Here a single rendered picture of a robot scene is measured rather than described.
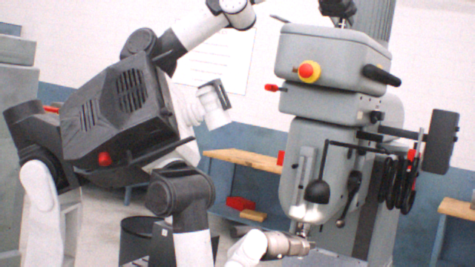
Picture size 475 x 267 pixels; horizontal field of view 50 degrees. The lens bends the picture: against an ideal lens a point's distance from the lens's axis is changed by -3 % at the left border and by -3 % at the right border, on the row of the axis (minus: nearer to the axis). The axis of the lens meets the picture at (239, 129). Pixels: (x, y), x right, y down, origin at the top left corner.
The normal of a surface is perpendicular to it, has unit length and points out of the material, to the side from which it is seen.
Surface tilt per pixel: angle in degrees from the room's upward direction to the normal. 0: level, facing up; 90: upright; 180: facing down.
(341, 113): 90
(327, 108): 90
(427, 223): 90
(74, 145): 74
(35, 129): 90
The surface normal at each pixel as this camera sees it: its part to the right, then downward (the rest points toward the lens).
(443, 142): -0.44, 0.01
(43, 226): -0.26, 0.46
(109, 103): -0.54, -0.29
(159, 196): -0.68, 0.02
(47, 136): -0.14, 0.07
